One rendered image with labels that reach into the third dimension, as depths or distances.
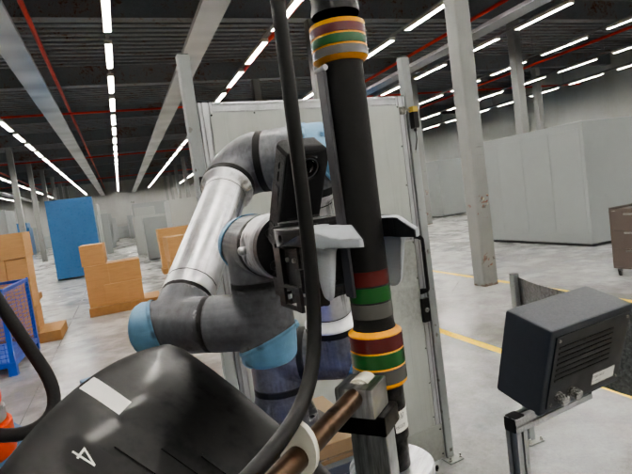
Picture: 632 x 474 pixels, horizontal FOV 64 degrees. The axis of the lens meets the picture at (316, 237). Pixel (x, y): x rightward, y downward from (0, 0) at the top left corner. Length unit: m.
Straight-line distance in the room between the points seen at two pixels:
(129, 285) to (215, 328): 8.92
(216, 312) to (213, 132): 1.66
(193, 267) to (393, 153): 2.03
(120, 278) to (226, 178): 8.69
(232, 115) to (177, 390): 1.95
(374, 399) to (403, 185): 2.35
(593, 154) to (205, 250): 9.77
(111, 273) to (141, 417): 9.17
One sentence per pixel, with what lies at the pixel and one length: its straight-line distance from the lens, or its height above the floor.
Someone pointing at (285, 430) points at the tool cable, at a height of 1.41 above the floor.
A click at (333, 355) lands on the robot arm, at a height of 1.21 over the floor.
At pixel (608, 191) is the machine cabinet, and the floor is 0.94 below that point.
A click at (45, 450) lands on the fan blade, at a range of 0.34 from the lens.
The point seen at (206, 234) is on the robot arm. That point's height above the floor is 1.50.
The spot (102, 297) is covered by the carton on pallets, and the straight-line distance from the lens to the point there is 9.62.
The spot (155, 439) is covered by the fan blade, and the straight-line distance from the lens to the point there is 0.37.
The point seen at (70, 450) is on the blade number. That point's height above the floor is 1.41.
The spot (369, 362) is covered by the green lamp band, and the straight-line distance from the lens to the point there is 0.40.
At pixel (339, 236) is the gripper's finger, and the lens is 0.36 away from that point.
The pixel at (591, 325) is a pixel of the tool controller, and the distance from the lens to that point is 1.14.
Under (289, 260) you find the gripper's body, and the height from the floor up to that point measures 1.48.
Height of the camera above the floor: 1.53
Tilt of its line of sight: 4 degrees down
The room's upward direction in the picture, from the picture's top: 8 degrees counter-clockwise
